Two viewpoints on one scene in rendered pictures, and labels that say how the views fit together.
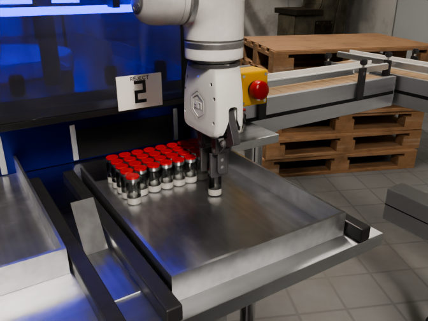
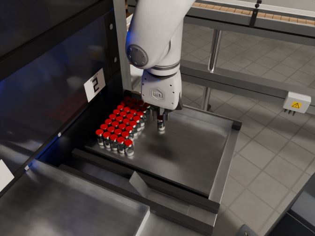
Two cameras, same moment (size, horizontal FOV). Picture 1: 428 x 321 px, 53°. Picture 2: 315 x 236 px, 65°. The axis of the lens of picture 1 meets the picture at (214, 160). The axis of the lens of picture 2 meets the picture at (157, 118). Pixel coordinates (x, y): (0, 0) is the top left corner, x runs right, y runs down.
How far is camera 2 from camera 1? 0.43 m
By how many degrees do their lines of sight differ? 36
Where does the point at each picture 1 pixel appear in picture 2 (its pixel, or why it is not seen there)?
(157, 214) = (150, 156)
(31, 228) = (98, 199)
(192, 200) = (155, 138)
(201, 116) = (161, 99)
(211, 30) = (172, 59)
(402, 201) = (181, 69)
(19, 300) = not seen: outside the picture
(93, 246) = (146, 193)
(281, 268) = (226, 160)
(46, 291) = (151, 230)
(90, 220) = (139, 182)
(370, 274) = not seen: hidden behind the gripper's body
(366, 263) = not seen: hidden behind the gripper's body
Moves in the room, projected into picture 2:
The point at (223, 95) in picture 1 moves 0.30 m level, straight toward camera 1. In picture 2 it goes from (177, 89) to (281, 179)
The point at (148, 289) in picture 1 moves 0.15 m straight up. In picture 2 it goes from (198, 203) to (209, 165)
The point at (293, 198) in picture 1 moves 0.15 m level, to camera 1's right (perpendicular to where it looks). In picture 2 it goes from (200, 117) to (234, 100)
